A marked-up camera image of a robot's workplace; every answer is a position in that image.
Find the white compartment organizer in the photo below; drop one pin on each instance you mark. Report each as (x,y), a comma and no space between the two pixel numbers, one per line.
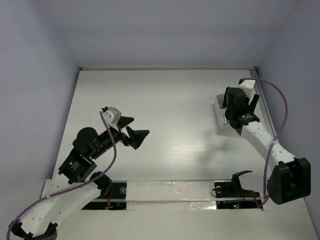
(222,123)

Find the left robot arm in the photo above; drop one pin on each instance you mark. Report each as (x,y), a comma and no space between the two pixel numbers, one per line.
(77,182)

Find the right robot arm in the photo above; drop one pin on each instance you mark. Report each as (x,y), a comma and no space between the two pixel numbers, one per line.
(285,177)

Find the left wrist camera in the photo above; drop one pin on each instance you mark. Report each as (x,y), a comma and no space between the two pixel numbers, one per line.
(110,116)

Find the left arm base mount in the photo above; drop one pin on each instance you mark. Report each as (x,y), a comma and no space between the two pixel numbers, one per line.
(114,201)

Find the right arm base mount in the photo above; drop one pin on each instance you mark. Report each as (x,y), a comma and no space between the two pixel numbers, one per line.
(230,195)

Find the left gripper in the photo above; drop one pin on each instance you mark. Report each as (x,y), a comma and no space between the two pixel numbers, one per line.
(136,136)

